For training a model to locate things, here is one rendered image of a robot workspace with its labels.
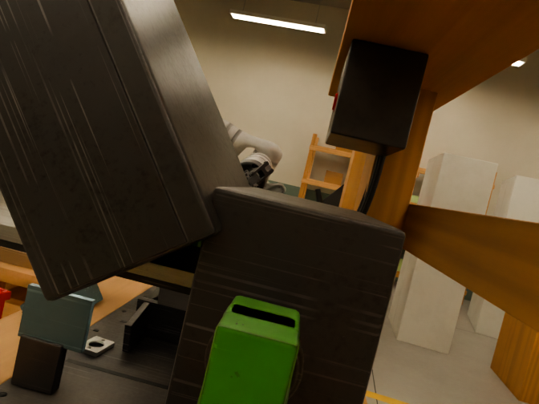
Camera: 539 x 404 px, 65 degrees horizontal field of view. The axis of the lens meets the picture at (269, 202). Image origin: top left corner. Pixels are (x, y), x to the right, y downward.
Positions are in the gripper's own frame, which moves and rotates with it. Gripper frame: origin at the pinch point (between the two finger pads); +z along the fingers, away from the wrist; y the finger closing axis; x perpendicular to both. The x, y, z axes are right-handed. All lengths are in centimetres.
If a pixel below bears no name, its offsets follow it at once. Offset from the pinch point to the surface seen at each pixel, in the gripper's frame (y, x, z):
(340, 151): -31, 101, -636
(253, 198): 14.1, -2.3, 36.9
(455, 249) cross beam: 27.0, 20.5, 18.7
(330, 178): -70, 130, -636
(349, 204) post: 9, 27, -52
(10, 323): -44.0, -4.3, 14.9
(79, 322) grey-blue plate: -19.8, 0.3, 27.2
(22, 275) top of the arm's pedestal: -73, -12, -21
